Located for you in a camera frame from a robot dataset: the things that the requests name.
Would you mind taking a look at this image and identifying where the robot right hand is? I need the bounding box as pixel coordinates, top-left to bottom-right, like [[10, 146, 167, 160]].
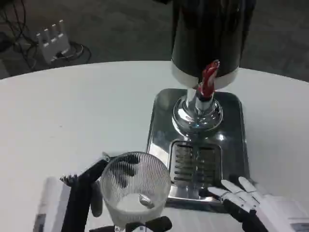
[[199, 176, 309, 232]]

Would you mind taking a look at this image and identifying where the black cable bundle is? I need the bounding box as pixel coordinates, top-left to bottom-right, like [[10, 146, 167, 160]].
[[0, 0, 39, 71]]

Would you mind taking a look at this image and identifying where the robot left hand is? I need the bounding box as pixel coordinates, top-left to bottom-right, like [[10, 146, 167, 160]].
[[33, 151, 172, 232]]

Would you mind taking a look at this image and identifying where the clear ribbed glass cup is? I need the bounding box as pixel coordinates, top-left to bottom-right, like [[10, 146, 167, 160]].
[[100, 151, 172, 226]]

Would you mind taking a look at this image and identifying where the slotted steel drip grid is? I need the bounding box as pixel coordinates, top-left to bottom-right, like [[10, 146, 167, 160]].
[[169, 140, 223, 187]]

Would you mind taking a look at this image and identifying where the red tap handle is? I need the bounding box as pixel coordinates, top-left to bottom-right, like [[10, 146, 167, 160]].
[[198, 60, 221, 98]]

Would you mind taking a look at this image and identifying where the steel drip tray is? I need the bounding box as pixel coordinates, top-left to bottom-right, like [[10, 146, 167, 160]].
[[145, 87, 251, 214]]

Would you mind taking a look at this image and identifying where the black drink dispenser chrome base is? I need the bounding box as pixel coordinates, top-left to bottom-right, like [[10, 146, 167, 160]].
[[170, 0, 256, 140]]

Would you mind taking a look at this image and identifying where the black cable loop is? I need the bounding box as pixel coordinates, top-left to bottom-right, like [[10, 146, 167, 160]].
[[54, 40, 92, 64]]

